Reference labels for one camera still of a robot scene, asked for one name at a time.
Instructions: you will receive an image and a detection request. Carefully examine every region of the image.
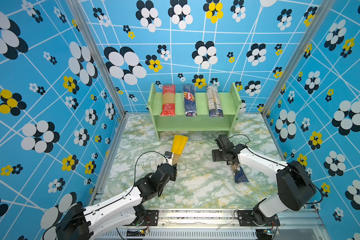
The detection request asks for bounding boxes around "yellow spaghetti bag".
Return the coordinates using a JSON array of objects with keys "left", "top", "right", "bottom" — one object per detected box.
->
[{"left": 171, "top": 135, "right": 188, "bottom": 166}]

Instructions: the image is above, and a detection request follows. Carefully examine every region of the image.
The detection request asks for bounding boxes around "clear white label spaghetti bag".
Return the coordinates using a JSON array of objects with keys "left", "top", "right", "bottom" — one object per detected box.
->
[{"left": 207, "top": 86, "right": 224, "bottom": 118}]

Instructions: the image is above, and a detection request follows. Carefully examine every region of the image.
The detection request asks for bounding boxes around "green wooden shelf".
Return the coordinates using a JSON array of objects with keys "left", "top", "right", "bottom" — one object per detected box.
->
[{"left": 147, "top": 82, "right": 243, "bottom": 141}]

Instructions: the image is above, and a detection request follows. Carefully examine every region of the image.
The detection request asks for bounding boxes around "blue Barilla spaghetti box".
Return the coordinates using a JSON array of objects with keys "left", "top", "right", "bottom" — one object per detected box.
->
[{"left": 183, "top": 84, "right": 197, "bottom": 117}]

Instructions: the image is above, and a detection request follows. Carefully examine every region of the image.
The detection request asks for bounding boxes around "red spaghetti bag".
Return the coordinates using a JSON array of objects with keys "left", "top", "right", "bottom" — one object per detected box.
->
[{"left": 160, "top": 85, "right": 176, "bottom": 117}]

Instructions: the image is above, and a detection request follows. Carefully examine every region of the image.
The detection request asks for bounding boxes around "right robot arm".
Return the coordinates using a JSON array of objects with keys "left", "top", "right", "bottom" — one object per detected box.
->
[{"left": 212, "top": 135, "right": 317, "bottom": 226}]

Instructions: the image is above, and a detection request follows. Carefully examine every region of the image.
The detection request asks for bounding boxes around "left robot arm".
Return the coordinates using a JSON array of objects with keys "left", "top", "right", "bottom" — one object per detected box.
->
[{"left": 52, "top": 163, "right": 177, "bottom": 240}]

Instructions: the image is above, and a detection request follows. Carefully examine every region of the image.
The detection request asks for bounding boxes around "blue clear spaghetti bag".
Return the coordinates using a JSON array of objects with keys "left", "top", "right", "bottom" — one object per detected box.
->
[{"left": 231, "top": 163, "right": 249, "bottom": 184}]

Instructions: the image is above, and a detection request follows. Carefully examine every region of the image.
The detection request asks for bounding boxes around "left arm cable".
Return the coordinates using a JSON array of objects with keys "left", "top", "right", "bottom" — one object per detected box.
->
[{"left": 41, "top": 150, "right": 169, "bottom": 240}]

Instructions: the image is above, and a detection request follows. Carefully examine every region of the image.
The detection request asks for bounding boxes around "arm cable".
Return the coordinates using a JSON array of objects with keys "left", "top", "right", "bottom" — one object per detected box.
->
[
  {"left": 41, "top": 150, "right": 169, "bottom": 240},
  {"left": 229, "top": 133, "right": 324, "bottom": 205}
]

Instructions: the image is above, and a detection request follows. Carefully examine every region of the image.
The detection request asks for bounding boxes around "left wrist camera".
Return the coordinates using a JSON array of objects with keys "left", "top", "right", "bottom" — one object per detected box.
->
[{"left": 163, "top": 151, "right": 174, "bottom": 166}]

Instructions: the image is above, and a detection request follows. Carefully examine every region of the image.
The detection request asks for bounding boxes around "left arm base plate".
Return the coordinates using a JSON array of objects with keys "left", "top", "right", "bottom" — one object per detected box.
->
[{"left": 131, "top": 210, "right": 159, "bottom": 227}]

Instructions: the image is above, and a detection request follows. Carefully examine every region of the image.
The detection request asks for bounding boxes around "aluminium front rail frame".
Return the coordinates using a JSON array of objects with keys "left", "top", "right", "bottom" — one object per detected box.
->
[{"left": 94, "top": 209, "right": 330, "bottom": 240}]

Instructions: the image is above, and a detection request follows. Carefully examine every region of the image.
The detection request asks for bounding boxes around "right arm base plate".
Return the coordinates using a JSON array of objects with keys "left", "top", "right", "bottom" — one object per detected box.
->
[{"left": 234, "top": 210, "right": 281, "bottom": 227}]

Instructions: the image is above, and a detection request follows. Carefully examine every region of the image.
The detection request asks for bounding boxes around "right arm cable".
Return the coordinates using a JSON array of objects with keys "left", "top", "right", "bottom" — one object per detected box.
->
[{"left": 229, "top": 133, "right": 324, "bottom": 205}]

